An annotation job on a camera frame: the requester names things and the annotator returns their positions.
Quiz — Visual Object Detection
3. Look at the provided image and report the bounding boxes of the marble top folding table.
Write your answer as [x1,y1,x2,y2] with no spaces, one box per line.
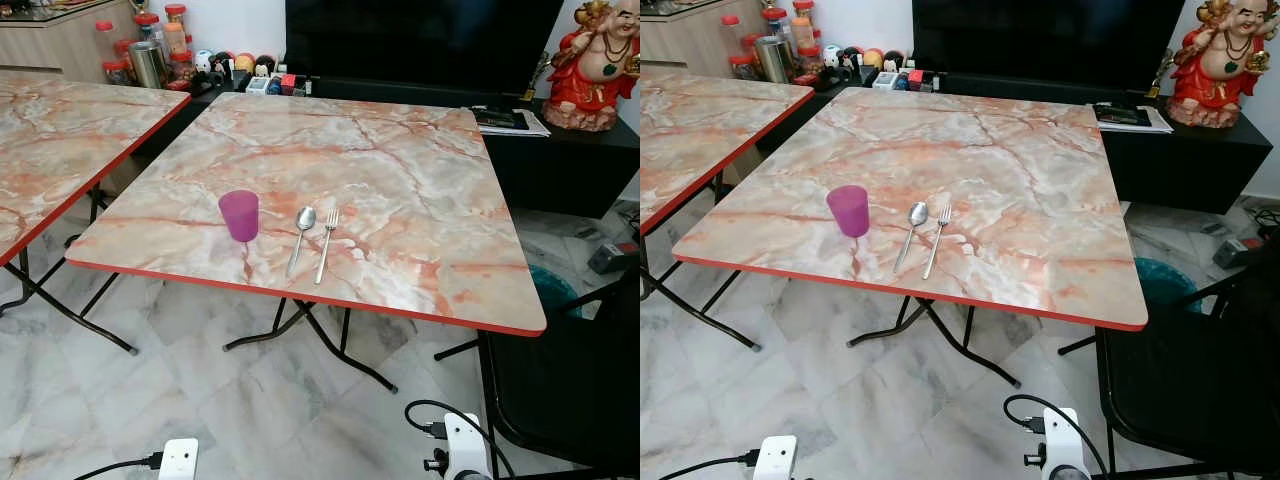
[65,92,548,393]
[640,66,815,353]
[672,86,1149,389]
[0,70,192,356]

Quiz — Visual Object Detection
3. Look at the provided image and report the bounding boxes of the teal plastic bin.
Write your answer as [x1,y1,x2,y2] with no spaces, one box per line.
[528,262,583,319]
[1135,257,1203,313]

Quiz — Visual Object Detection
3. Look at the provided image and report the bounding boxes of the purple plastic cup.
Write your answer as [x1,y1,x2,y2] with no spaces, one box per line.
[826,185,870,239]
[218,190,260,243]

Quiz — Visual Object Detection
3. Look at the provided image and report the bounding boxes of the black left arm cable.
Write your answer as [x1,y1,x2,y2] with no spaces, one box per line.
[72,452,164,480]
[658,450,761,480]

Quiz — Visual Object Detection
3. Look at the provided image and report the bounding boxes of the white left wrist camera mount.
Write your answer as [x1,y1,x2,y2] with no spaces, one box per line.
[752,435,798,480]
[158,438,199,480]

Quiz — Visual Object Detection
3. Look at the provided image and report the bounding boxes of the grey floor power adapter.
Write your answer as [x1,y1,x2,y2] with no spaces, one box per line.
[588,240,641,276]
[1212,235,1251,269]

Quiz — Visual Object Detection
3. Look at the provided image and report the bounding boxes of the stack of white papers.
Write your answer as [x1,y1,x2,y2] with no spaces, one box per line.
[472,105,552,138]
[1093,102,1175,134]

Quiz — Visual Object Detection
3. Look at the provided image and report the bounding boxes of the red laughing Buddha statue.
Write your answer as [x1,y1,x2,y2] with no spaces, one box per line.
[1166,0,1280,129]
[543,0,641,133]

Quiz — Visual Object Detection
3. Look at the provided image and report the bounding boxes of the steel canister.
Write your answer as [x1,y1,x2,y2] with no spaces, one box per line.
[129,40,169,90]
[754,35,794,84]

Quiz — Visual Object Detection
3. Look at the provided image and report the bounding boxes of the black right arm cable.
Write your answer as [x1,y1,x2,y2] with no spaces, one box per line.
[405,399,517,480]
[1003,394,1111,480]

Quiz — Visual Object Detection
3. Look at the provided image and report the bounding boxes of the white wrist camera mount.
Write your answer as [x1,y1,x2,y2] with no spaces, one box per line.
[441,412,492,480]
[752,435,798,480]
[158,438,199,480]
[1040,407,1091,480]

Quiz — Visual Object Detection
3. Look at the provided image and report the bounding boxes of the silver metal fork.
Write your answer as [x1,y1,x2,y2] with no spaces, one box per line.
[922,205,953,281]
[314,208,341,285]

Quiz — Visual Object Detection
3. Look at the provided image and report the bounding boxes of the black flat television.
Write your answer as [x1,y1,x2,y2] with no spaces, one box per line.
[912,0,1191,98]
[285,0,567,98]

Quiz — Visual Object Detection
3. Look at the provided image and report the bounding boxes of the silver metal spoon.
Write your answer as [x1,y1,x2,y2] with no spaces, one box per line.
[286,206,318,279]
[893,201,930,275]

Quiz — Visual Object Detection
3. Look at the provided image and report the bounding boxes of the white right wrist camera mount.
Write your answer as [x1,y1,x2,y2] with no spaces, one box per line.
[441,412,492,480]
[1040,407,1091,480]

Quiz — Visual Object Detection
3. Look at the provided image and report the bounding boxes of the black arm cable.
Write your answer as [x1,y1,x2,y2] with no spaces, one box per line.
[405,399,517,480]
[1003,394,1111,480]
[72,452,164,480]
[658,450,761,480]

